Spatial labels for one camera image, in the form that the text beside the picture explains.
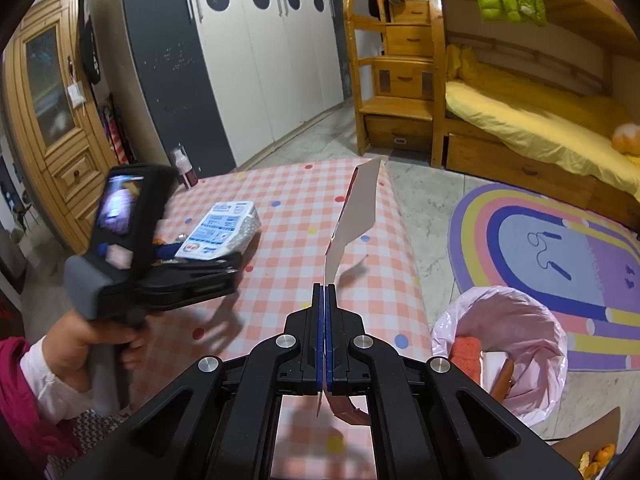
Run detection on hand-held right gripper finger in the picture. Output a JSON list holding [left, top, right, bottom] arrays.
[[326, 284, 583, 480], [65, 284, 326, 480]]

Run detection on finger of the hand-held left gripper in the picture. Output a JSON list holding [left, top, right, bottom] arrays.
[[102, 272, 237, 313], [145, 249, 245, 286]]

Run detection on blue white plastic packet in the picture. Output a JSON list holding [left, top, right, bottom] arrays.
[[174, 200, 262, 262]]

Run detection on orange knitted glove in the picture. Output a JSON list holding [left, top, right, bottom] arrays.
[[449, 336, 483, 376]]

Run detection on red cardboard box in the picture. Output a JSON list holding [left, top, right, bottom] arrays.
[[316, 156, 390, 426]]

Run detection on pink bag lined bin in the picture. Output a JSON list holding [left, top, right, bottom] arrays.
[[431, 285, 569, 427]]

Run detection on person's left forearm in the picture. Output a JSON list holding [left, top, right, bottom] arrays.
[[0, 335, 93, 466]]

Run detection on person's left hand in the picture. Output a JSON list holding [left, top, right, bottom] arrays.
[[42, 307, 148, 396]]

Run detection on small spray bottle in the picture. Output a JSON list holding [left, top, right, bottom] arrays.
[[170, 144, 198, 190]]

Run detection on pink checkered tablecloth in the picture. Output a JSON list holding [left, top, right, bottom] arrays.
[[117, 157, 433, 480]]

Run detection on folded dark umbrella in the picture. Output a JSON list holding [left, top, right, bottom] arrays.
[[100, 92, 136, 163]]

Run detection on wooden glass door cabinet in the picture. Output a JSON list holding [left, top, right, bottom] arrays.
[[0, 0, 118, 256]]

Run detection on patterned grey floor mat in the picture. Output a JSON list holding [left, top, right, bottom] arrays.
[[70, 407, 126, 461]]

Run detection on orange brown tube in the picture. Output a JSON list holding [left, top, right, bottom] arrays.
[[492, 360, 516, 401]]

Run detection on black hanging bag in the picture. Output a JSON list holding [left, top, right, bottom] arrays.
[[77, 0, 103, 86]]

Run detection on white grey wardrobe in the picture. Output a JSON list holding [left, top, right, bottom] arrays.
[[82, 0, 346, 176]]

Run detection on rainbow pattern rug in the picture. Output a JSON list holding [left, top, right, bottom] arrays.
[[446, 182, 640, 372]]

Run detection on wooden bunk bed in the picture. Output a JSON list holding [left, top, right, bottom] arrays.
[[432, 0, 640, 231]]

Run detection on brown cardboard sheet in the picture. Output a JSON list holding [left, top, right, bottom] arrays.
[[542, 406, 622, 480]]

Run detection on wooden stair drawers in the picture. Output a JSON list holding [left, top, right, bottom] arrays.
[[344, 0, 446, 166]]

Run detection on orange peels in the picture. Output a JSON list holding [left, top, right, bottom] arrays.
[[577, 442, 618, 478]]

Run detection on yellow bed sheet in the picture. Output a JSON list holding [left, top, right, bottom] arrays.
[[444, 44, 640, 176]]

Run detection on orange plush toy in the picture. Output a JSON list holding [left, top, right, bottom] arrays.
[[612, 122, 640, 156]]

